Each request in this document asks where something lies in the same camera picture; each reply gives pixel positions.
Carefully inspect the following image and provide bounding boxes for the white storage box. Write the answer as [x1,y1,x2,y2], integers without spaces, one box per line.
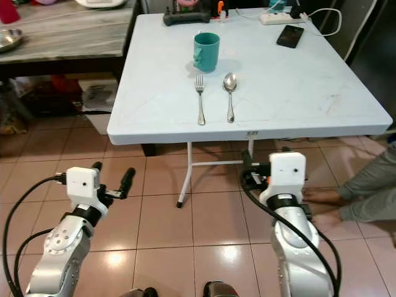
[79,79,118,136]

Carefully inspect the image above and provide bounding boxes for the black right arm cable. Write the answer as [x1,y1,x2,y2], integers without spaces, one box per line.
[241,178,343,297]

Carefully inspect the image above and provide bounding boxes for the red plastic bag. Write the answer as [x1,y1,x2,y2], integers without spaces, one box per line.
[51,74,81,95]

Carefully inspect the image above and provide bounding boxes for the white kitchen appliance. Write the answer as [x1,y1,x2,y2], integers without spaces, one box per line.
[74,0,126,9]

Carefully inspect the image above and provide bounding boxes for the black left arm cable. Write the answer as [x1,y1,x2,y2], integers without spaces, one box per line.
[15,228,58,297]
[2,175,69,297]

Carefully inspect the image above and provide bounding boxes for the black smartphone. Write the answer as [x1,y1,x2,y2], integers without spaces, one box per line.
[277,25,305,49]

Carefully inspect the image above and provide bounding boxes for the dark robot left leg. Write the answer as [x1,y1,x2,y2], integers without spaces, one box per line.
[121,288,155,297]

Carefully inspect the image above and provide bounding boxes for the silver fork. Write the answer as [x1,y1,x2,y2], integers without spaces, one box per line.
[194,74,207,126]

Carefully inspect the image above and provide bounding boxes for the white folding table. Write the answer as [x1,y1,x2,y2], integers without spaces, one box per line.
[106,7,394,208]

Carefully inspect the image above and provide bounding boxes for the silver spoon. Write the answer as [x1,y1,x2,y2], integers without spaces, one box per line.
[223,72,238,124]

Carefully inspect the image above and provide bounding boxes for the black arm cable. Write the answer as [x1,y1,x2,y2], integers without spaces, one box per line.
[2,175,69,297]
[241,178,343,297]
[15,228,58,297]

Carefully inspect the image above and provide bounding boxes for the person leg grey trousers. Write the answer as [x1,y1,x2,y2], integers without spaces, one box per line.
[306,142,396,223]

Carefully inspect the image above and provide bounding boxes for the grey marble counter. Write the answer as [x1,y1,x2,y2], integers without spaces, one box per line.
[0,0,138,81]

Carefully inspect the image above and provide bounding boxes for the teal mug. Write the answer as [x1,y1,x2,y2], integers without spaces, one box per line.
[193,32,221,74]

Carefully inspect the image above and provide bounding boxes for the dark robot right leg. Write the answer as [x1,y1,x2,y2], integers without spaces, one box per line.
[203,281,242,297]

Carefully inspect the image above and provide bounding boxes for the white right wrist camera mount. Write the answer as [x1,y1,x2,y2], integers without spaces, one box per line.
[269,152,307,208]

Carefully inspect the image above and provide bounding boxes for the black handheld tool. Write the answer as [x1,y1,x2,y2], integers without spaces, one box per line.
[163,5,211,27]

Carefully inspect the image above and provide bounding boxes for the white power strip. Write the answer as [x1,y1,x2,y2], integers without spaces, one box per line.
[260,11,307,25]

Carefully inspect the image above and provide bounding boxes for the white charger cable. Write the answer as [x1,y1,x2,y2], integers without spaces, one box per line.
[303,7,343,37]

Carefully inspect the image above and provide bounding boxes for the dark robot leg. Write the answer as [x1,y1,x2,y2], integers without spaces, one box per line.
[121,288,155,297]
[203,281,242,297]

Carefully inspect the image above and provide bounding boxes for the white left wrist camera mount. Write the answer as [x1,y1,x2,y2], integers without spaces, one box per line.
[66,167,103,214]

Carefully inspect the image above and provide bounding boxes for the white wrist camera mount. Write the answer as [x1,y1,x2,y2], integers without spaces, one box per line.
[66,167,103,214]
[269,152,307,208]

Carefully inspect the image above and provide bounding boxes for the steel bowl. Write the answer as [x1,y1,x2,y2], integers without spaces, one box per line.
[0,28,24,53]

